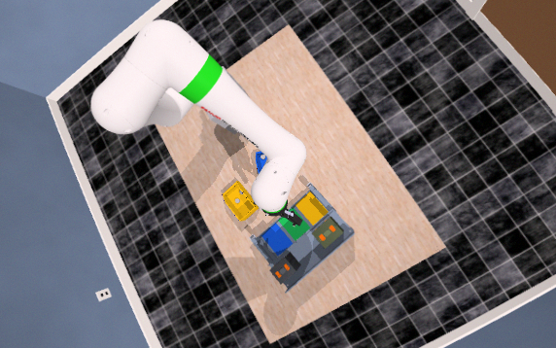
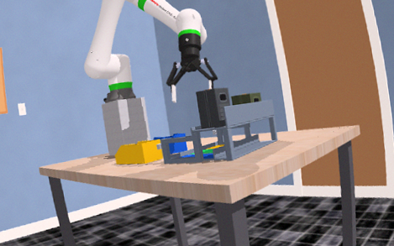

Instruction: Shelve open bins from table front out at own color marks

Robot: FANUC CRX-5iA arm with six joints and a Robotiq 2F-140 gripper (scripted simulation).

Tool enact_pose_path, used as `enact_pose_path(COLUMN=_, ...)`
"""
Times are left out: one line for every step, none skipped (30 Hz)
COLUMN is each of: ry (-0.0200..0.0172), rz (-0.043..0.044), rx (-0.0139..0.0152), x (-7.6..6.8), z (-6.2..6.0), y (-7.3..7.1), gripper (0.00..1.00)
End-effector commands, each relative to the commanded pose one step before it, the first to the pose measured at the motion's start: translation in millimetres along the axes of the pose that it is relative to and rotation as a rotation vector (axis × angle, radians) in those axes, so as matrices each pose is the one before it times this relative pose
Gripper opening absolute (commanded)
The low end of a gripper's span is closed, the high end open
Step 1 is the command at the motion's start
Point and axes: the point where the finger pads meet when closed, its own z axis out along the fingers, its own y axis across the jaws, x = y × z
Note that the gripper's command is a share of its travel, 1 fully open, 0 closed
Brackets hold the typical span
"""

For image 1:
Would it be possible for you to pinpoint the yellow bin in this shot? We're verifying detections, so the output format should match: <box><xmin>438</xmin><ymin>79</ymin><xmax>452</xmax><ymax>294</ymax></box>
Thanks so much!
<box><xmin>223</xmin><ymin>182</ymin><xmax>259</xmax><ymax>221</ymax></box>

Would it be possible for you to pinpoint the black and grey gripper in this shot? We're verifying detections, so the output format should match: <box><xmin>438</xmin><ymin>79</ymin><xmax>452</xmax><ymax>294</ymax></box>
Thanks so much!
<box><xmin>279</xmin><ymin>209</ymin><xmax>302</xmax><ymax>226</ymax></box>

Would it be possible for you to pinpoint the blue bin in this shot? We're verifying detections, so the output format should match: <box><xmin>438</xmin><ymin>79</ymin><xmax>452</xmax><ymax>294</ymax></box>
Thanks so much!
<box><xmin>256</xmin><ymin>152</ymin><xmax>267</xmax><ymax>174</ymax></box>

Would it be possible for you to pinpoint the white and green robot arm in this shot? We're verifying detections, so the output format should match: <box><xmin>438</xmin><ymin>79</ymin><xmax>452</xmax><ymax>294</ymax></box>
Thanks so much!
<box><xmin>90</xmin><ymin>20</ymin><xmax>306</xmax><ymax>217</ymax></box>

